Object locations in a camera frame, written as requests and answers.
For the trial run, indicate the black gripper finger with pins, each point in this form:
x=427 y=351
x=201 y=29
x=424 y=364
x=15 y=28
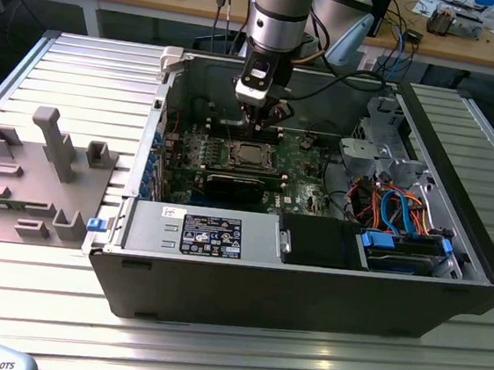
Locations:
x=278 y=113
x=252 y=117

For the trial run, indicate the metal locking lever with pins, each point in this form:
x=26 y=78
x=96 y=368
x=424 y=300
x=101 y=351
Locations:
x=227 y=127

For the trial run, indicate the silver CPU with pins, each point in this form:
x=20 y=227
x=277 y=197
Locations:
x=250 y=152

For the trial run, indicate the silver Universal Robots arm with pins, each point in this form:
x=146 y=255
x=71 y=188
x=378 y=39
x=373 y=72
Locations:
x=282 y=21

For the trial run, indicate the black RAM slot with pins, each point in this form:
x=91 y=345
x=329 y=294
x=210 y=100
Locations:
x=270 y=134
x=269 y=141
x=222 y=125
x=269 y=138

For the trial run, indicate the CPU socket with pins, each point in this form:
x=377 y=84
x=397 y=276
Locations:
x=230 y=165

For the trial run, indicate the CPU cooler heatsink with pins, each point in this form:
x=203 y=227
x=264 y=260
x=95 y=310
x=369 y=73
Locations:
x=440 y=23

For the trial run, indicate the black graphics card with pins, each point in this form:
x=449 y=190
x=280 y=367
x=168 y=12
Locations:
x=233 y=189

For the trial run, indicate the green motherboard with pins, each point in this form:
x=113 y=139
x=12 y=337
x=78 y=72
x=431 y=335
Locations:
x=306 y=187

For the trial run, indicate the grey metal drive cage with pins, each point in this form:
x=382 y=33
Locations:
x=356 y=154

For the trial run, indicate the grey case latch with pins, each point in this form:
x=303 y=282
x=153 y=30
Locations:
x=172 y=58

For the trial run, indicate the blue expansion card retainer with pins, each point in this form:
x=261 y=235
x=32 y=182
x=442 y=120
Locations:
x=148 y=170

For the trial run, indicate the small black box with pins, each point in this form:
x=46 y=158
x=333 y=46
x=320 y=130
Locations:
x=413 y=36

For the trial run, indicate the grey power supply unit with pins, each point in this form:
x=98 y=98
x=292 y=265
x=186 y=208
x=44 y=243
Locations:
x=149 y=228

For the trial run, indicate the blue disk carrier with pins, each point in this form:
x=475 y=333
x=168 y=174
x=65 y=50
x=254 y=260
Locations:
x=378 y=243

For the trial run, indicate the black PC case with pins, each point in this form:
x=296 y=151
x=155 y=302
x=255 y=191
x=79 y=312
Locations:
x=261 y=297

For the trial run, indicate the silver hard disk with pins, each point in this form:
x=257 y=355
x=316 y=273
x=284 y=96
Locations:
x=398 y=260

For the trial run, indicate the blue case latch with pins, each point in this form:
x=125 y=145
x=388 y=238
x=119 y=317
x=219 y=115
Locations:
x=96 y=225

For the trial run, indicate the grey electronic device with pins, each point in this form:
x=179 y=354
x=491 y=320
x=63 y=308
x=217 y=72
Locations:
x=467 y=28

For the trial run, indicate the grey parts rack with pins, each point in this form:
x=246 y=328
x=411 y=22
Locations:
x=31 y=180

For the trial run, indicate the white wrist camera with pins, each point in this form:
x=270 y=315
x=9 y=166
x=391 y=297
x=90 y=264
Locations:
x=250 y=91

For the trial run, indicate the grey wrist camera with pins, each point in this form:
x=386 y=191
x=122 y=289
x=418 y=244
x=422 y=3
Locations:
x=308 y=45

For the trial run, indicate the grey metal case bracket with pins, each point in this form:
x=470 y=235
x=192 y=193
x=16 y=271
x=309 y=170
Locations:
x=385 y=113

